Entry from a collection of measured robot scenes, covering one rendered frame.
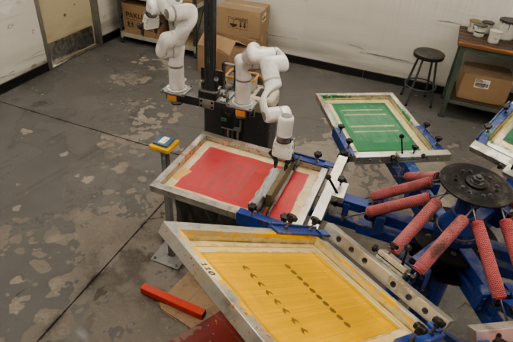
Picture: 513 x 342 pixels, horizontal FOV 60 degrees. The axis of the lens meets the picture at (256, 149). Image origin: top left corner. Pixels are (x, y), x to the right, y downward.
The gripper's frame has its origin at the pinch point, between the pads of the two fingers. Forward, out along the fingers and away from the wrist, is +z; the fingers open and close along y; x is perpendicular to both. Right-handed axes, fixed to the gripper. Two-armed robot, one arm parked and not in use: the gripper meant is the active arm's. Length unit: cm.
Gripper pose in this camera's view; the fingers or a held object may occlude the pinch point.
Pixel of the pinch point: (281, 165)
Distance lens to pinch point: 223.2
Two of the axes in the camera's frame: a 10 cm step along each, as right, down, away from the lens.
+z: -0.6, 8.2, 5.6
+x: -3.9, 5.0, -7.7
